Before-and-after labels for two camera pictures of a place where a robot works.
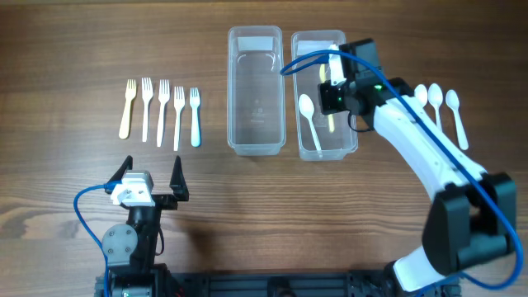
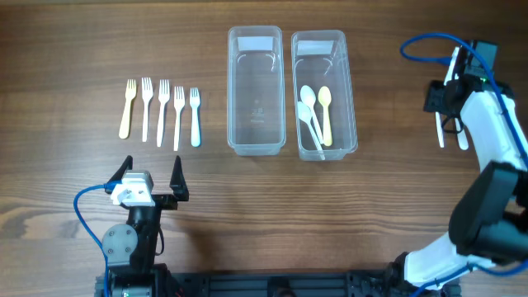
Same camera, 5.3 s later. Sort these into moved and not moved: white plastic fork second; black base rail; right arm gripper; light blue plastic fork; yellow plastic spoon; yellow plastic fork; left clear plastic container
Moved: yellow plastic spoon; right arm gripper
Not moved: left clear plastic container; white plastic fork second; yellow plastic fork; black base rail; light blue plastic fork
